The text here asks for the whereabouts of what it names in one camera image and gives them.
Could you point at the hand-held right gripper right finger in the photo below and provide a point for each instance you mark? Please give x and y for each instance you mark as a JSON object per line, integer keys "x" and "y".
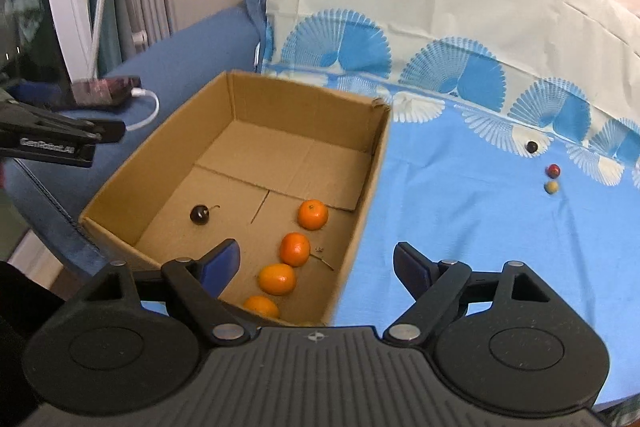
{"x": 410, "y": 269}

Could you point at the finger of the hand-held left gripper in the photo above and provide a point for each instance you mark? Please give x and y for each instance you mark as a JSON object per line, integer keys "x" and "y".
{"x": 60, "y": 124}

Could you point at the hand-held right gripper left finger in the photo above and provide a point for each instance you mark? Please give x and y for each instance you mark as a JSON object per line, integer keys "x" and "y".
{"x": 222, "y": 264}

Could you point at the dark red cherry with stem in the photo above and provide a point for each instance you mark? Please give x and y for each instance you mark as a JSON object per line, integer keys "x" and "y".
{"x": 199, "y": 214}

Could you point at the orange tangerine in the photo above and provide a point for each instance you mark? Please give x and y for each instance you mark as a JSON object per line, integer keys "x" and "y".
{"x": 295, "y": 249}
{"x": 276, "y": 279}
{"x": 261, "y": 307}
{"x": 313, "y": 214}

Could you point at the brown cardboard box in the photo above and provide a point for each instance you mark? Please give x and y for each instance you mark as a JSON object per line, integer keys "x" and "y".
{"x": 280, "y": 147}

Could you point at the black smartphone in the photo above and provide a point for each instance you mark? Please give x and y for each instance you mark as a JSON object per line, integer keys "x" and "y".
{"x": 107, "y": 91}

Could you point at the blue fan-print cloth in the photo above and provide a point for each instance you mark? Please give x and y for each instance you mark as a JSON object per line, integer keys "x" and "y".
{"x": 475, "y": 232}

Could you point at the small dry twig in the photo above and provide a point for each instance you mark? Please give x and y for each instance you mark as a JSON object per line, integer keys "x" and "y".
{"x": 322, "y": 259}

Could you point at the small yellow round fruit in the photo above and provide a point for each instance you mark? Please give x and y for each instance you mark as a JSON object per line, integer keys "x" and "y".
{"x": 551, "y": 187}

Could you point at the dark purple grape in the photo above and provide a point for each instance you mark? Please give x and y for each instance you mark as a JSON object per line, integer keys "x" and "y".
{"x": 531, "y": 147}

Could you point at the small red round fruit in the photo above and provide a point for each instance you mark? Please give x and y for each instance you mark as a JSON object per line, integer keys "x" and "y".
{"x": 553, "y": 170}

